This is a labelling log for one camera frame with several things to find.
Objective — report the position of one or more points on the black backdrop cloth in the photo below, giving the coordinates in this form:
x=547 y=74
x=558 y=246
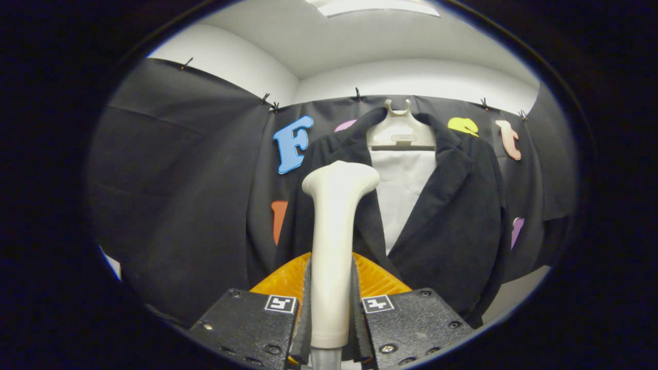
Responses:
x=169 y=205

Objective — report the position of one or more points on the white garment steamer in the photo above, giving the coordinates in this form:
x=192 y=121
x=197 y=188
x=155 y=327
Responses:
x=333 y=231

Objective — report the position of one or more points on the ceiling light panel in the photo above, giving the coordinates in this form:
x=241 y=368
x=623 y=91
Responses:
x=370 y=6

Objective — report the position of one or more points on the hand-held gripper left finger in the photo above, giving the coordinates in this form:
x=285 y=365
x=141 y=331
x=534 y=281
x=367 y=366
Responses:
x=304 y=329

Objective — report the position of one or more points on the grey cabinet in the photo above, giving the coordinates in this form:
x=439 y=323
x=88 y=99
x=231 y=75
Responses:
x=514 y=295

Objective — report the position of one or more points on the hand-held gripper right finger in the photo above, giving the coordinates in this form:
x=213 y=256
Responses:
x=360 y=329

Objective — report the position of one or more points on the black suit jacket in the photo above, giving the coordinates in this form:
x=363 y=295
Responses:
x=452 y=216

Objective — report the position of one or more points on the row of small black clips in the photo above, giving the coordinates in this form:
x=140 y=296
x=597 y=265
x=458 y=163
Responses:
x=357 y=95

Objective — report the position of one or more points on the white shirt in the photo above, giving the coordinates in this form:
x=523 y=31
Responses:
x=401 y=190

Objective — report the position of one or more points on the white plastic hanger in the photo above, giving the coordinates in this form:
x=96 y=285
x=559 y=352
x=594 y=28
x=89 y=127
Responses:
x=401 y=128

